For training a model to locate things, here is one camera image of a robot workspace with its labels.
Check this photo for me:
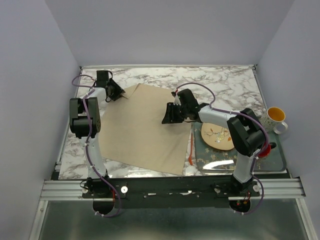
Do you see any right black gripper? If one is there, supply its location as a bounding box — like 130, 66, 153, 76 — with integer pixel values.
161, 102, 189, 124

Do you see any beige cloth napkin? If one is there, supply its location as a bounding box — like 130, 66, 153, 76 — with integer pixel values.
98, 84, 191, 175

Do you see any orange plastic fork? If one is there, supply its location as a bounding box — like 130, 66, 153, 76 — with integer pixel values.
188, 133, 194, 166

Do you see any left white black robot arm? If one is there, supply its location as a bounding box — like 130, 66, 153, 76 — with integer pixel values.
69, 70, 125, 198

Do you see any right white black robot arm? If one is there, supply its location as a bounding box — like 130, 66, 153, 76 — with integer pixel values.
161, 89, 270, 196

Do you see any white floral mug yellow inside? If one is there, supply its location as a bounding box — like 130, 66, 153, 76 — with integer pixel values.
259, 106, 289, 135

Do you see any beige floral plate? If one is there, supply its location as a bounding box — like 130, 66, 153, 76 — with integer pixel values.
201, 123, 235, 151

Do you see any teal floral serving tray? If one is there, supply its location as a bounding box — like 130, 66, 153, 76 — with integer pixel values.
192, 122, 287, 173

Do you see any red black cup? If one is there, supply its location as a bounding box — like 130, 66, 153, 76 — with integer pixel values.
258, 142, 277, 158

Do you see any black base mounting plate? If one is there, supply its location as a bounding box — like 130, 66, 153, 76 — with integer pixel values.
80, 175, 264, 218

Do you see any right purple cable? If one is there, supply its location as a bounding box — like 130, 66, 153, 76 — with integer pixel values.
171, 82, 270, 216

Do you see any purple cable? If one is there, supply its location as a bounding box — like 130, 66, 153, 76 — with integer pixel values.
171, 82, 270, 216
71, 74, 123, 218

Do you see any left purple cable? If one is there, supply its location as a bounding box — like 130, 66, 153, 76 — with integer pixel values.
71, 74, 123, 218

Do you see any aluminium frame rail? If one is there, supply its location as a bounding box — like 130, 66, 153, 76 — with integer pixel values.
40, 178, 306, 201

